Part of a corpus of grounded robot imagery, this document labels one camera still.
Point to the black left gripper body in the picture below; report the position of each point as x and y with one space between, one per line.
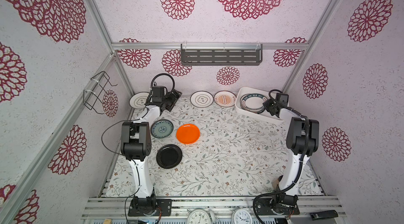
170 99

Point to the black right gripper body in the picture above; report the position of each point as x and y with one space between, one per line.
270 105

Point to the green rim plate back row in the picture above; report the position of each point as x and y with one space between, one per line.
253 102

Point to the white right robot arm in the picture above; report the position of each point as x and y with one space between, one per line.
302 141

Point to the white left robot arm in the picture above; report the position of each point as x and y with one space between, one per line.
136 145

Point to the white plastic bin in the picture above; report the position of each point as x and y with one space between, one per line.
284 116

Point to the teal patterned plate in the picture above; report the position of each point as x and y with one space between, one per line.
162 128

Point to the white cloud plate far left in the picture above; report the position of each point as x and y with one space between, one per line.
138 100

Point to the white cloud pattern plate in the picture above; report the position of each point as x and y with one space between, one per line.
201 99

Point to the orange plastic plate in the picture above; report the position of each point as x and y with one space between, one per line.
188 134

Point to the orange sunburst plate right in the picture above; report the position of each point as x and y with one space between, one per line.
225 98

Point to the black plastic plate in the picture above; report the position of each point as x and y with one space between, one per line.
169 156

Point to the right white clock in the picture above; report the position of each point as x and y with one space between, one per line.
241 216

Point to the white clock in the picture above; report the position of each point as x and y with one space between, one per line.
199 216
241 216

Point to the left white clock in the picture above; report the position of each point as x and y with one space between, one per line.
199 216

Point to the grey wall shelf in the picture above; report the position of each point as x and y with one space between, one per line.
221 57

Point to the black wire wall rack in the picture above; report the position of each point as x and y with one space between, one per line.
91 96

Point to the black clip on rail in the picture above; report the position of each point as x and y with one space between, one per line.
322 215

